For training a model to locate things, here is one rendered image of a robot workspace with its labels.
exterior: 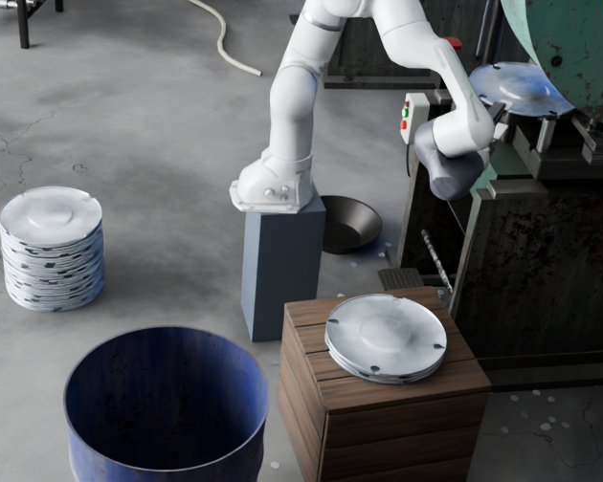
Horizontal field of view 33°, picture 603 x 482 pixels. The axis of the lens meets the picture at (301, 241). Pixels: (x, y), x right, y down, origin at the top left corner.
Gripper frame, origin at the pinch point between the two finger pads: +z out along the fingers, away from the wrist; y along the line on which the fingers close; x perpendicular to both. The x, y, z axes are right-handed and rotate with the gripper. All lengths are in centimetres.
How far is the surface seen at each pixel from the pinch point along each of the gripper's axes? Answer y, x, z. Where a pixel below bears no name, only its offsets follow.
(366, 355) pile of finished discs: -40, 7, -55
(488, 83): 0.1, 8.9, 15.8
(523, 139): -8.7, -4.7, 8.8
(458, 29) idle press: -54, 63, 161
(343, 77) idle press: -75, 100, 132
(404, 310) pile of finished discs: -40, 6, -35
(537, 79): 0.0, -1.3, 26.1
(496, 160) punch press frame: -13.6, -0.3, 3.0
